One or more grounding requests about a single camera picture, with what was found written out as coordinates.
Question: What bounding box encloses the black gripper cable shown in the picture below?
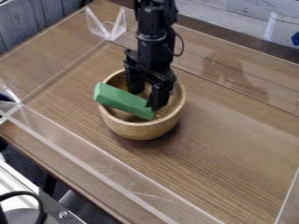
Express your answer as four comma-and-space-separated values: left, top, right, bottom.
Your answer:
168, 27, 185, 58

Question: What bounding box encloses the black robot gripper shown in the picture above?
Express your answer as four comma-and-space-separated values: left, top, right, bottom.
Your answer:
124, 32, 176, 111

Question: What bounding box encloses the green rectangular block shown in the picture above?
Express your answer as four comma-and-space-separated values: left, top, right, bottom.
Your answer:
93, 82, 154, 121

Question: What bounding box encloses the clear acrylic front wall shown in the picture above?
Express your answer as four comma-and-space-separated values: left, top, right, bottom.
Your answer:
0, 75, 225, 224

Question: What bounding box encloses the brown wooden bowl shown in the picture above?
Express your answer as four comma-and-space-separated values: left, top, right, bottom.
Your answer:
96, 68, 186, 141

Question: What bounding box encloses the clear acrylic corner bracket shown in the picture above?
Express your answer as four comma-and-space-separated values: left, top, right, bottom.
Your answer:
83, 7, 126, 41

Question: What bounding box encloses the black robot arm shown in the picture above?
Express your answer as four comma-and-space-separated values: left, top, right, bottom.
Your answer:
124, 0, 178, 111

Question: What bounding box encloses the grey metal bracket with screw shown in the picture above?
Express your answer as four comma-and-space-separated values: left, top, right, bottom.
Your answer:
38, 190, 86, 224

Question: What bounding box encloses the white container in background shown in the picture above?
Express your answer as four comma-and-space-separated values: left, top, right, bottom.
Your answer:
264, 12, 299, 49

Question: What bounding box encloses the black cable loop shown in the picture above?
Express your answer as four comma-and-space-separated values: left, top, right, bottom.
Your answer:
0, 190, 47, 224

